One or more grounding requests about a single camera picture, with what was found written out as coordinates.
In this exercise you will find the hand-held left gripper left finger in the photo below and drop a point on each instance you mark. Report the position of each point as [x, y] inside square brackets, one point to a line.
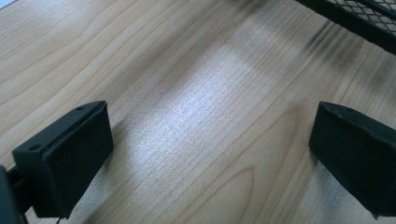
[71, 155]

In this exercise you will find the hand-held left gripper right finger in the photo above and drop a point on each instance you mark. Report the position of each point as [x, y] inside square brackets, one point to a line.
[358, 158]

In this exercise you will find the black metal mesh basket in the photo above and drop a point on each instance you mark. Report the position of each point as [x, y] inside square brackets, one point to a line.
[367, 21]

